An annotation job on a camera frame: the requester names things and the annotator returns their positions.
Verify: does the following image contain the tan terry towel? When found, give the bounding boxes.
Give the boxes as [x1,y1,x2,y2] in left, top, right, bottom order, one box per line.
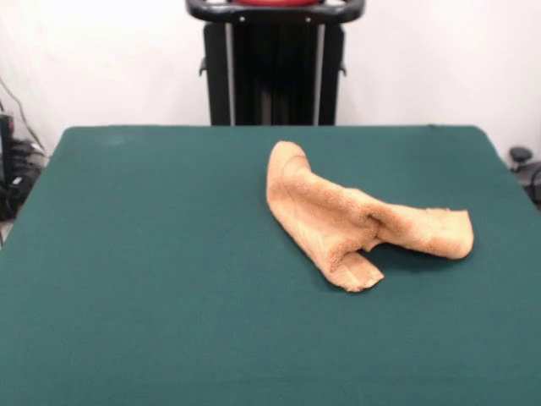
[265,140,475,293]

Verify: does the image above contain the dark green table cloth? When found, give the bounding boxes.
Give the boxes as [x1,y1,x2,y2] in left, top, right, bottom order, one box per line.
[0,124,541,406]

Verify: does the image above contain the black electronics box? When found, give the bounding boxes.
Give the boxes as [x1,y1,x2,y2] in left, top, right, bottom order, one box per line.
[0,112,48,222]

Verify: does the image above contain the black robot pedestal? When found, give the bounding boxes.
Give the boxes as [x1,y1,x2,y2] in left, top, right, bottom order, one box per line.
[184,0,365,127]

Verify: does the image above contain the grey cable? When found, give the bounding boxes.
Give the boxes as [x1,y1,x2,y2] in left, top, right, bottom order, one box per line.
[0,75,46,154]

